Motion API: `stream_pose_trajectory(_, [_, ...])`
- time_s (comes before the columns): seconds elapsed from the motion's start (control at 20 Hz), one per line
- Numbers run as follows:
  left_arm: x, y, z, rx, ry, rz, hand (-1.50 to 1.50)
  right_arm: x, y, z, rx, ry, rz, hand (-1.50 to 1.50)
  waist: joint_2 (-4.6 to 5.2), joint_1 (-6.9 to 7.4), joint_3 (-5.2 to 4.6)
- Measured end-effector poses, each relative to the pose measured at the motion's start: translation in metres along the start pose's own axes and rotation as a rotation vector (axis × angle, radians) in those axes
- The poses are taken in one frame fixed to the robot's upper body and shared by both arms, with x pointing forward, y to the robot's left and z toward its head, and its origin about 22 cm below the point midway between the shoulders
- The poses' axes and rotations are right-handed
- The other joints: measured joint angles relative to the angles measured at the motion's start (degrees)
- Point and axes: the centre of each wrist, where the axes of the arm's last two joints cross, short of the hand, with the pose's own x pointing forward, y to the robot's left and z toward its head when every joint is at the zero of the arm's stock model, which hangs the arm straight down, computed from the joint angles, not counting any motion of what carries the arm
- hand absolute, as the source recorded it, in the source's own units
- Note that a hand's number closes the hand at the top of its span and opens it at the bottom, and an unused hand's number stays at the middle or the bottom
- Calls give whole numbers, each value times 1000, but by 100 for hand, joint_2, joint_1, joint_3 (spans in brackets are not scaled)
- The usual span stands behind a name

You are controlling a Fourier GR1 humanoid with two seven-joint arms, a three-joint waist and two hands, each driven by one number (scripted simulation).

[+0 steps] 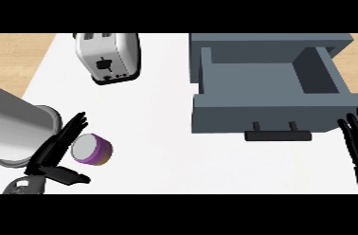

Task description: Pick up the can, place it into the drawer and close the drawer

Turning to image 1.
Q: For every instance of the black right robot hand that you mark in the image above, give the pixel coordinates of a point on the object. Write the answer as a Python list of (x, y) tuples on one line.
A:
[(350, 134)]

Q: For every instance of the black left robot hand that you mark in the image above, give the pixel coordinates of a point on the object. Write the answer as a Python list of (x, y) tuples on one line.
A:
[(52, 150)]

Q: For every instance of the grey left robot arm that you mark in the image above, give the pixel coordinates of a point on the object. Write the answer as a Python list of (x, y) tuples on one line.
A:
[(23, 134)]

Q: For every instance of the purple can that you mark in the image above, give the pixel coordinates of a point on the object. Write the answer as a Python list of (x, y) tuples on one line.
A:
[(92, 149)]

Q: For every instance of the grey open drawer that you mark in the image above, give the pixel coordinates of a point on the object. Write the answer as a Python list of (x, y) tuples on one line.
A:
[(275, 99)]

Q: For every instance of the white toaster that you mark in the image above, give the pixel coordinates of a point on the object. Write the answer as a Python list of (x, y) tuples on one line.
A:
[(110, 57)]

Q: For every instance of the grey cabinet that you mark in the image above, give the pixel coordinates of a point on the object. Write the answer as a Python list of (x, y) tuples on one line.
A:
[(270, 46)]

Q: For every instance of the small green object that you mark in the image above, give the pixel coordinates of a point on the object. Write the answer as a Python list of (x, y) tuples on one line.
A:
[(74, 35)]

